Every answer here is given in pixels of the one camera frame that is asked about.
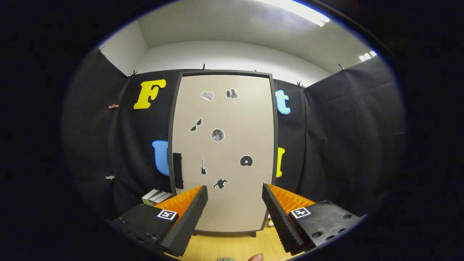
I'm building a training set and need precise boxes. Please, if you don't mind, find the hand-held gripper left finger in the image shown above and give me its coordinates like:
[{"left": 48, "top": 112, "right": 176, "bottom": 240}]
[{"left": 108, "top": 185, "right": 209, "bottom": 258}]

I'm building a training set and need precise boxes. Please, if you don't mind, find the dark grey cabinet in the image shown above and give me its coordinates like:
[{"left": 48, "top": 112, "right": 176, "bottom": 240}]
[{"left": 167, "top": 70, "right": 279, "bottom": 238}]

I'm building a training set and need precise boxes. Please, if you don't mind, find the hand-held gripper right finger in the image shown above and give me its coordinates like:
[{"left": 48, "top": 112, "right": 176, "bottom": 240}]
[{"left": 262, "top": 183, "right": 364, "bottom": 254}]

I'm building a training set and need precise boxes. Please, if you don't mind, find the black door handle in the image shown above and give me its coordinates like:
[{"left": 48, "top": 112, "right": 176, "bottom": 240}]
[{"left": 173, "top": 153, "right": 184, "bottom": 190}]

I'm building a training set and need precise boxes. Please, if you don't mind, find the black backdrop cloth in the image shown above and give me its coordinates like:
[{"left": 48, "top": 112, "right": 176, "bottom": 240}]
[{"left": 62, "top": 49, "right": 406, "bottom": 221}]

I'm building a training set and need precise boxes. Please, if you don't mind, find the green book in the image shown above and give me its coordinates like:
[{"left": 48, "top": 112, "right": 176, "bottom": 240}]
[{"left": 141, "top": 189, "right": 161, "bottom": 206}]

